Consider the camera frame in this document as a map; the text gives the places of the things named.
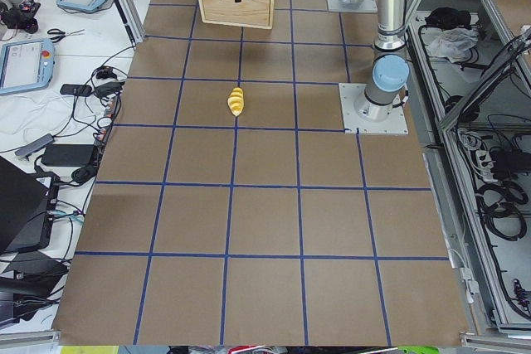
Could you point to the black laptop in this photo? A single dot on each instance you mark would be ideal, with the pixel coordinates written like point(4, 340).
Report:
point(27, 201)

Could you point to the yellow toy croissant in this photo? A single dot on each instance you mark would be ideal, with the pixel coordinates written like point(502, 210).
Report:
point(236, 101)

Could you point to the near blue teach pendant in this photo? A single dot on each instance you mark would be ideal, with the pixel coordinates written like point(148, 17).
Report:
point(26, 65)

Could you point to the wooden drawer cabinet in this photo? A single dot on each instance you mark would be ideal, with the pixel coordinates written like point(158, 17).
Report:
point(246, 13)

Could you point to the black handled scissors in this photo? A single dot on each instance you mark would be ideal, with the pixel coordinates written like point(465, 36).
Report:
point(56, 35)

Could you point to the crumpled white cloth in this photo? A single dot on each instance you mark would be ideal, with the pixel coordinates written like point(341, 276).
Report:
point(454, 44)

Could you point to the black external drive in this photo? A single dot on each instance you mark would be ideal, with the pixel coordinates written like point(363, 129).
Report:
point(68, 155)

